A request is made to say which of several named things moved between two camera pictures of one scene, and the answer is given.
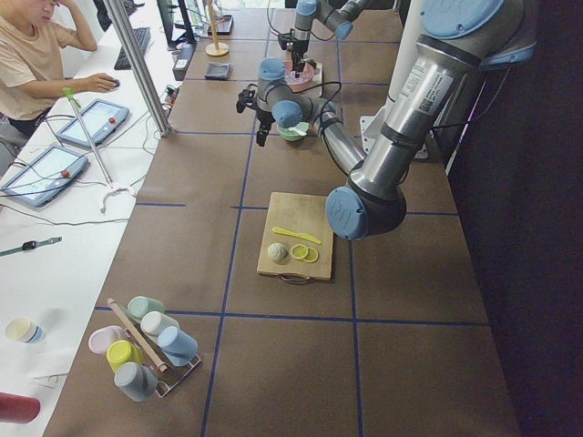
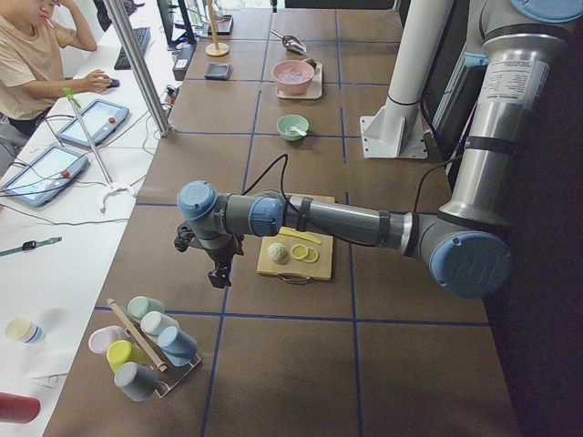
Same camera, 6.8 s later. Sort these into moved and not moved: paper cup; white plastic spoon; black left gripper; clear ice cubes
Moved: black left gripper
Not moved: white plastic spoon; clear ice cubes; paper cup
